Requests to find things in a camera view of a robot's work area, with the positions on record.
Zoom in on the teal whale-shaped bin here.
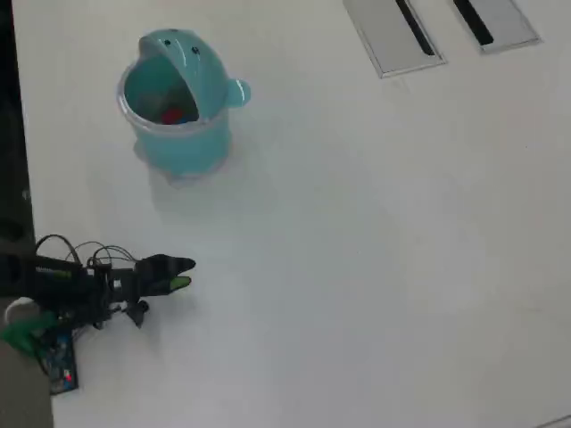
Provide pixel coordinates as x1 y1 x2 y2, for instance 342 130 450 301
116 29 252 188

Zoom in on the red lego block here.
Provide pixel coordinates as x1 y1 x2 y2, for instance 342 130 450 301
161 106 186 126

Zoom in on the large grey cable grommet plate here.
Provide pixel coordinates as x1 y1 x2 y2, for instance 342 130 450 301
342 0 447 79

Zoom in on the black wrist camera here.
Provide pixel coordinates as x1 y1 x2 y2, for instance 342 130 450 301
120 300 151 329

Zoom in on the blue controller circuit board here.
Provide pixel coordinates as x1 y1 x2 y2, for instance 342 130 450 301
39 332 79 396

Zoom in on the white round object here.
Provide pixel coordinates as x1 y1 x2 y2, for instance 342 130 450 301
3 298 39 325

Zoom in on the green table clamp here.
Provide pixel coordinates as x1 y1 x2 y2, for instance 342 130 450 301
1 311 57 356

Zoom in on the small grey cable grommet plate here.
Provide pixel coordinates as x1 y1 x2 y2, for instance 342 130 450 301
450 0 543 54

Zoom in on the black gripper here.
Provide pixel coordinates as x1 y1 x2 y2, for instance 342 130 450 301
109 254 197 302

